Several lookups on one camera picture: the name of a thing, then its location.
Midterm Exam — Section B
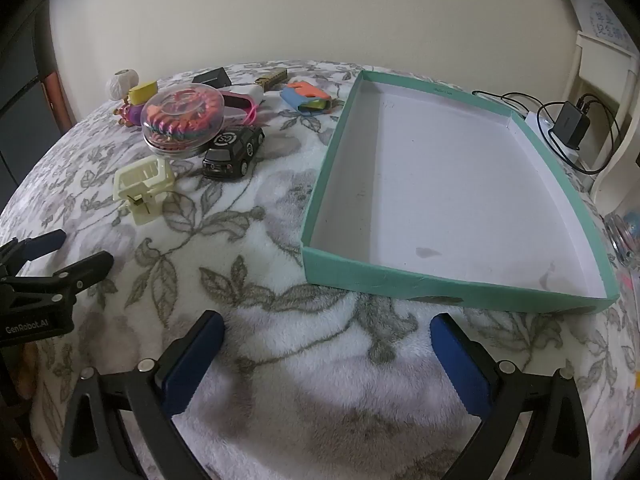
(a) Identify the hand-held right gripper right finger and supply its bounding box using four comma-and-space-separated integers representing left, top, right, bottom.
429, 312, 592, 480

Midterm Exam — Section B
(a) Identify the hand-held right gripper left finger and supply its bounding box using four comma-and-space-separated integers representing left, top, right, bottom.
59, 310, 226, 480

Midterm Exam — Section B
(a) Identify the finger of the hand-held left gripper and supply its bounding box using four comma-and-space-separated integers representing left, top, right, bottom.
0, 229, 68, 273
0, 251, 115, 297

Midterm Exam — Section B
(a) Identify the cream plastic clip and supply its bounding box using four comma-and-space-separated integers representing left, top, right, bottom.
113, 156, 177, 226

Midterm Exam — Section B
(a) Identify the clear round container colourful spring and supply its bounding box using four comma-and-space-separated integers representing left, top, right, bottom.
141, 85, 227, 157

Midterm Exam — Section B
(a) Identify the yellow and purple toy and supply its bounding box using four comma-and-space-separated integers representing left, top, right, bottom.
126, 81, 160, 126

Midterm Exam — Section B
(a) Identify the teal cardboard box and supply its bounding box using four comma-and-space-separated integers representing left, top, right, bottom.
301, 70, 620, 314

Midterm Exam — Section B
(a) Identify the black toy car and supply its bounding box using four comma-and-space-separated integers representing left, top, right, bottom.
201, 125, 266, 180

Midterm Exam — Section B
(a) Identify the dark cabinet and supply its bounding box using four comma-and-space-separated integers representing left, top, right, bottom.
0, 35, 66, 201

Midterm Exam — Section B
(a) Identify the grey floral blanket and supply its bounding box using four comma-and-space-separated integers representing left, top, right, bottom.
0, 60, 640, 480

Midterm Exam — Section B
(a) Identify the white yarn ball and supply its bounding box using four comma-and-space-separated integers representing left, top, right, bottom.
104, 68, 143, 100

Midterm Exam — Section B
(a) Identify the glass jar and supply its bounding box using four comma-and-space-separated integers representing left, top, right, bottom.
602, 210, 640, 266

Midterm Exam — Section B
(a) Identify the small black box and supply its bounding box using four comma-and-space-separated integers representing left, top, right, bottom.
191, 67, 232, 89

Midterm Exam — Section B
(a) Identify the white power strip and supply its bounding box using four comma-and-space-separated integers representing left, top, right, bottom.
522, 110, 571, 153

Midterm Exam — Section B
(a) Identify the black charger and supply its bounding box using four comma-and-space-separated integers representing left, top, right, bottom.
550, 101, 592, 151

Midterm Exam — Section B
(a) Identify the blue and orange pouch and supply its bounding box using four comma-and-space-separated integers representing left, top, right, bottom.
279, 81, 335, 117

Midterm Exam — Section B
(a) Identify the white wooden furniture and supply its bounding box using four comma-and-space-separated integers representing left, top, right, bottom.
565, 30, 640, 216

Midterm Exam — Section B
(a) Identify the brown wooden post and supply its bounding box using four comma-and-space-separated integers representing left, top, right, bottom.
42, 70, 76, 126

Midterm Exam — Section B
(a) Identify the black cable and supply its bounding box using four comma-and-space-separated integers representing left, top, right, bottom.
472, 91, 623, 176

